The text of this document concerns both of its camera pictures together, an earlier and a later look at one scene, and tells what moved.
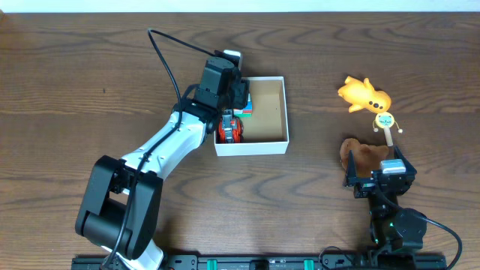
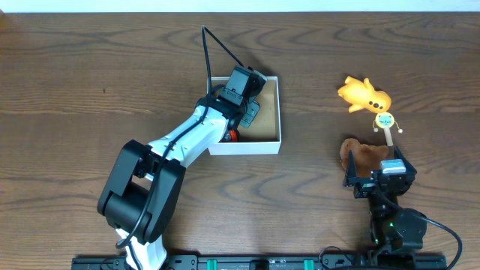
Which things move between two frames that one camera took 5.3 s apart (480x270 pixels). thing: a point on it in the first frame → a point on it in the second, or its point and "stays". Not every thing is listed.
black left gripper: x=242 y=94 → x=251 y=113
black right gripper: x=366 y=185 stays
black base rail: x=317 y=262 stays
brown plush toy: x=367 y=157 stays
